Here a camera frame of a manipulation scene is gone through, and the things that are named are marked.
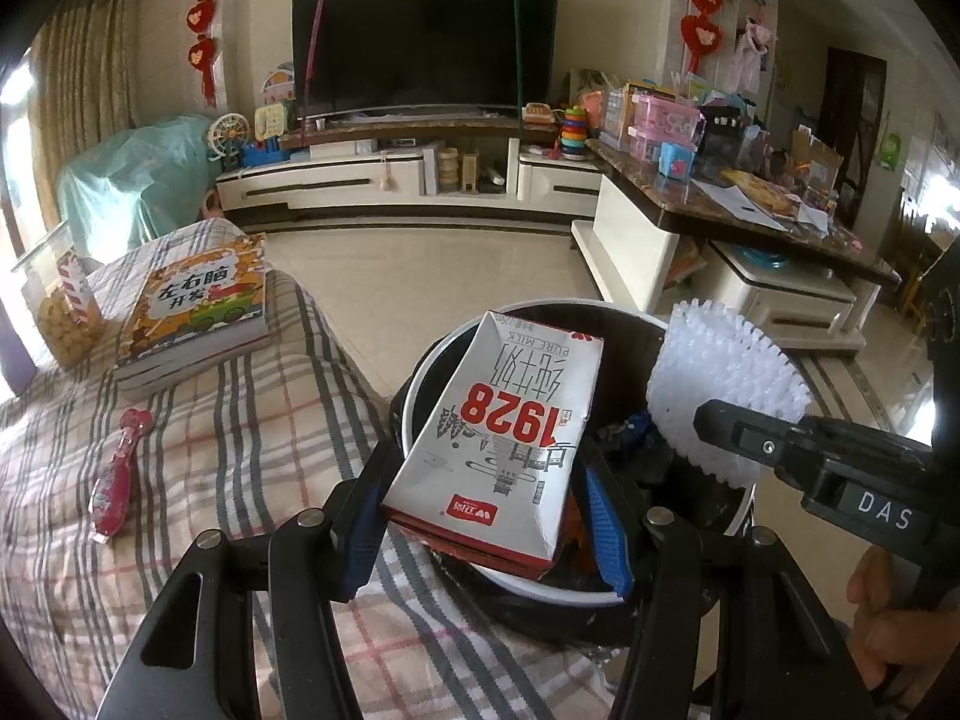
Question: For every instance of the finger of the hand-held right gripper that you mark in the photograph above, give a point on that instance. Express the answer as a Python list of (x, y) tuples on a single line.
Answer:
[(757, 442)]

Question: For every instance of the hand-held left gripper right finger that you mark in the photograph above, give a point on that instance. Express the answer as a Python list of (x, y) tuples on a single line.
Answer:
[(611, 547)]

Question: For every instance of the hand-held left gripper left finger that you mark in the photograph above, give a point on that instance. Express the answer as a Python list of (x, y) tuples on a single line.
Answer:
[(360, 532)]

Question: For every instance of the black trash bin white rim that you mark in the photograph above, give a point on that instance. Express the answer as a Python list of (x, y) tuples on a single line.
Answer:
[(525, 619)]

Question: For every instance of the red and white milk carton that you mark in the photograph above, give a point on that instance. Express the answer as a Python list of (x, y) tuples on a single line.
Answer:
[(502, 427)]

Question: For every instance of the person's right hand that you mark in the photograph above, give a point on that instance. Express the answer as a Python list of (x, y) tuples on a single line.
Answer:
[(892, 637)]

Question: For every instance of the white low cabinet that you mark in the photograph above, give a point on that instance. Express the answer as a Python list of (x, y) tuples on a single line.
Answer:
[(795, 300)]

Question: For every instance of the checked tablecloth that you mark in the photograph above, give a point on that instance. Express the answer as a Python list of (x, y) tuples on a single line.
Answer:
[(187, 502)]

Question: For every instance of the red toothbrush package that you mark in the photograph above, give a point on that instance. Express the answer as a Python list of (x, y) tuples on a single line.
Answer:
[(120, 465)]

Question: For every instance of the yellow patterned board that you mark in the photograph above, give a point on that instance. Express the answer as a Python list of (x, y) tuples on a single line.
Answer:
[(757, 191)]

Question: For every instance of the marble top side counter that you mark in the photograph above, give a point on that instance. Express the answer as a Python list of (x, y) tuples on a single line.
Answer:
[(675, 195)]

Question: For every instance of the colourful children's book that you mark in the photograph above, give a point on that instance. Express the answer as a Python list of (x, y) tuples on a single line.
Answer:
[(199, 300)]

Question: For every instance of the small blue toy box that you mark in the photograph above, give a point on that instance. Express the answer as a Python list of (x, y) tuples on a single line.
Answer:
[(675, 161)]

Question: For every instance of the pink storage box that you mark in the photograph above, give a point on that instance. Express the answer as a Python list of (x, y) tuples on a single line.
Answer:
[(664, 124)]

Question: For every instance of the dark wooden door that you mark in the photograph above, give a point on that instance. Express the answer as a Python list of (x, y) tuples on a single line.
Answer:
[(851, 105)]

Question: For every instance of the clear cookie jar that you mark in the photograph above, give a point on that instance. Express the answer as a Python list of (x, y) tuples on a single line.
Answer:
[(60, 307)]

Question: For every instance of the pink hanging clothes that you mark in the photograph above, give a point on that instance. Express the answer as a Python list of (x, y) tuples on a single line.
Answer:
[(750, 52)]

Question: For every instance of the blue toy vehicle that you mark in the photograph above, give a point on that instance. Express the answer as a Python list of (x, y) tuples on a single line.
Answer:
[(262, 154)]

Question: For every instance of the toy telephone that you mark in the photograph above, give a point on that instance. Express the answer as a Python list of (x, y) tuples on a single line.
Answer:
[(538, 116)]

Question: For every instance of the toy ferris wheel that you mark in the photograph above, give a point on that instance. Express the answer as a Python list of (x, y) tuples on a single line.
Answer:
[(227, 139)]

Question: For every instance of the yellow toy board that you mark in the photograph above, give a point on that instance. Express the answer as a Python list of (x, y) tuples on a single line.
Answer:
[(271, 120)]

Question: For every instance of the teal covered sofa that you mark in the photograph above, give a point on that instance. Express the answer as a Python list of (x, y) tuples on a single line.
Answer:
[(127, 180)]

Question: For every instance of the green stick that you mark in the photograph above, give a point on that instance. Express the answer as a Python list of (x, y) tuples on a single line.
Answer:
[(519, 52)]

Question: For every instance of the colourful toy house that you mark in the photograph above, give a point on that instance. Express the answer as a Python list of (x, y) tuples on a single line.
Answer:
[(279, 82)]

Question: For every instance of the red stick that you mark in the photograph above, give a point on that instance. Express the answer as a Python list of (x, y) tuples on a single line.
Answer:
[(311, 52)]

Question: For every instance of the black flat television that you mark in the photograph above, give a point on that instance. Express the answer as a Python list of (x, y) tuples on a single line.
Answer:
[(424, 37)]

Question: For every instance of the beige patterned curtain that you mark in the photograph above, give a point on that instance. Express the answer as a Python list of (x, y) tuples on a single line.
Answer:
[(82, 67)]

